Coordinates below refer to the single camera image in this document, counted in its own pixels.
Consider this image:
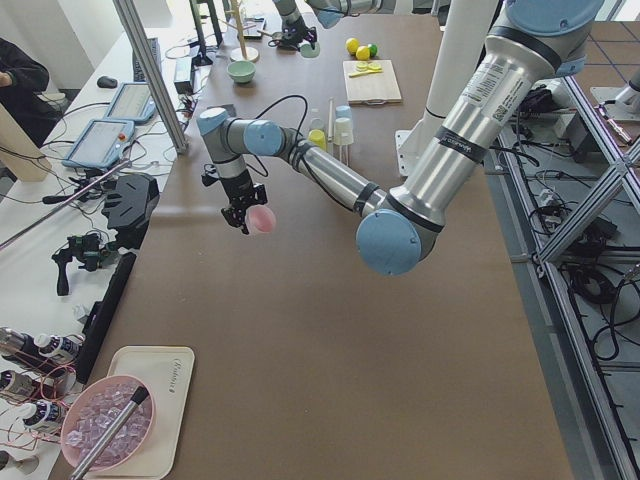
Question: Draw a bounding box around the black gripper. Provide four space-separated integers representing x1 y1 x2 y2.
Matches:
277 25 317 49
201 164 266 235

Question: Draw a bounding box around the green cup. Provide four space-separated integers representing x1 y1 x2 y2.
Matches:
299 43 320 59

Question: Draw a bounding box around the pink cup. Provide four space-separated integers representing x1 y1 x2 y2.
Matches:
246 205 277 235

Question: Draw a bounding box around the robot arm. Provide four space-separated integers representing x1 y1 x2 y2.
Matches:
273 0 413 49
197 1 601 275

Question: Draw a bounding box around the yellow cup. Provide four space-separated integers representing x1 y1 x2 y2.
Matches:
307 129 327 151

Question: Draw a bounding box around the light blue cup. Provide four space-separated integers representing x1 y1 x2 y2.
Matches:
335 105 352 119

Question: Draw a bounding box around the grey cup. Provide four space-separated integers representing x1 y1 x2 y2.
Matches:
309 117 325 131

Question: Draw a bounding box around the cream cup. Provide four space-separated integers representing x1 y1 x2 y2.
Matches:
333 117 354 146

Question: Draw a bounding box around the wooden mug tree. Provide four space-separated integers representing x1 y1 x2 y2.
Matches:
219 0 266 63

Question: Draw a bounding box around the yellow lemon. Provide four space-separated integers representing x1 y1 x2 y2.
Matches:
355 45 371 61
345 37 360 55

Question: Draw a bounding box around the green bowl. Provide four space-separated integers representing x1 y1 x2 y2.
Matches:
227 60 256 84

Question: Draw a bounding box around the grey folded cloth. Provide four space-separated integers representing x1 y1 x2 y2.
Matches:
207 104 237 118

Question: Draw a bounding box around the yellow plastic knife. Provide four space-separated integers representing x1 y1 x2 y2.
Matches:
348 69 382 78

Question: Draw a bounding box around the bamboo cutting board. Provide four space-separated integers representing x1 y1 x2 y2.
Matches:
342 60 402 105

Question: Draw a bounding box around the blue teach pendant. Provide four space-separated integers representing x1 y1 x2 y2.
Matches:
104 82 156 125
61 118 135 169

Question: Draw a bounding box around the beige tray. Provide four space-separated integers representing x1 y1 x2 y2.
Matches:
60 346 195 479

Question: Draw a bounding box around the pink bowl with ice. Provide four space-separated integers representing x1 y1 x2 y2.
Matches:
60 375 155 472

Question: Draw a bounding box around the white wire cup rack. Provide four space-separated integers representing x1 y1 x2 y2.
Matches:
327 97 354 166

